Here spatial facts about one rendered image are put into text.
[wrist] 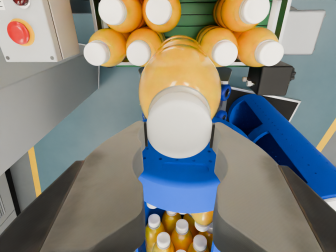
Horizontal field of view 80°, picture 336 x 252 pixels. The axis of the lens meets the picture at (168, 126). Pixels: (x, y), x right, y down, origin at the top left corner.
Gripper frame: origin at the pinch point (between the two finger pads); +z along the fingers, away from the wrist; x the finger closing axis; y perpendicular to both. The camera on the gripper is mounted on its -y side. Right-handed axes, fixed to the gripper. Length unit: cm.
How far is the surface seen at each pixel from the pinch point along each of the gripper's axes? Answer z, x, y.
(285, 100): 121, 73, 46
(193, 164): 18.4, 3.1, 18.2
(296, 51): 50, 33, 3
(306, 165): 47, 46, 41
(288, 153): 55, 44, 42
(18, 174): 137, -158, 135
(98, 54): 25.0, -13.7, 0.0
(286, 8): 38.2, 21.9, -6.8
